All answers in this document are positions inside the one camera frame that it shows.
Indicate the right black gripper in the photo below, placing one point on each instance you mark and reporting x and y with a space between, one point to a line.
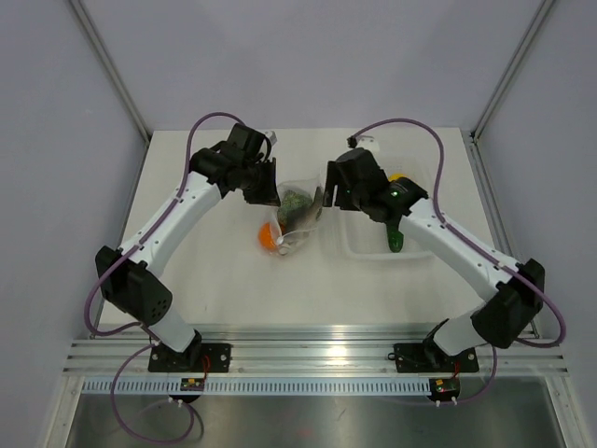
336 177

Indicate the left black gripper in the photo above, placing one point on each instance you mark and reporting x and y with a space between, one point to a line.
269 194

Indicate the clear zip top bag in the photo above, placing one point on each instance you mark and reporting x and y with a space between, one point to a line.
290 241

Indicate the green netted melon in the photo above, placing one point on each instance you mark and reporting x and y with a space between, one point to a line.
293 203

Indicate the orange fruit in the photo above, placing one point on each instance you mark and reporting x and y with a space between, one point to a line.
266 238

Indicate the green cucumber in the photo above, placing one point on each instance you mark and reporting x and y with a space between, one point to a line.
395 238

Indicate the grey toy fish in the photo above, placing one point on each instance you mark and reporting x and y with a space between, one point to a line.
307 219

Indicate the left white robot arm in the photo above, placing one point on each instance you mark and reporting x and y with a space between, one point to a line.
129 276

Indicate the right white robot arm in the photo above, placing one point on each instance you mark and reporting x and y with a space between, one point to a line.
510 290

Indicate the yellow lemon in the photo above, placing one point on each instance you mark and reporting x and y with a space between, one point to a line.
395 177

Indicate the left small circuit board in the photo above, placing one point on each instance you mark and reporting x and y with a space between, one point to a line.
192 384

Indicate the small circuit board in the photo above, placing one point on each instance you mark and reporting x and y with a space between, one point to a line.
192 384
446 387

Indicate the right small circuit board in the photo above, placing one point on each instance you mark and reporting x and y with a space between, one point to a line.
446 387

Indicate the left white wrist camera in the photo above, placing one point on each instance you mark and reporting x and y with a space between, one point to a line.
271 136

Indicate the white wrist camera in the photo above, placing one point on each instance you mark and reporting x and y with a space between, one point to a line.
363 141
271 136

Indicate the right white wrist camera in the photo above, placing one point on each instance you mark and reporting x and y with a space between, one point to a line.
363 141

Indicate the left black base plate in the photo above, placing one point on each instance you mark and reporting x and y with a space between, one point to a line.
210 357

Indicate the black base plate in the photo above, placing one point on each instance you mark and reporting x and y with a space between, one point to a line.
210 357
417 358

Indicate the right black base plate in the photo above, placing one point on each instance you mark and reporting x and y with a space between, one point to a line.
417 358

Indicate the aluminium rail front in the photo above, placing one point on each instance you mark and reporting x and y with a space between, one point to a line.
305 351

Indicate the left aluminium frame post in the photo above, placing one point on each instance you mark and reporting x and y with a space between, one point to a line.
100 50

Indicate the aluminium frame post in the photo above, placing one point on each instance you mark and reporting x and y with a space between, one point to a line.
514 65
100 50

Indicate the right aluminium frame post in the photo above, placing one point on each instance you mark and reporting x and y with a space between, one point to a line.
514 65

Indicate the white slotted cable duct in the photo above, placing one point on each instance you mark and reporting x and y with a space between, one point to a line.
408 387

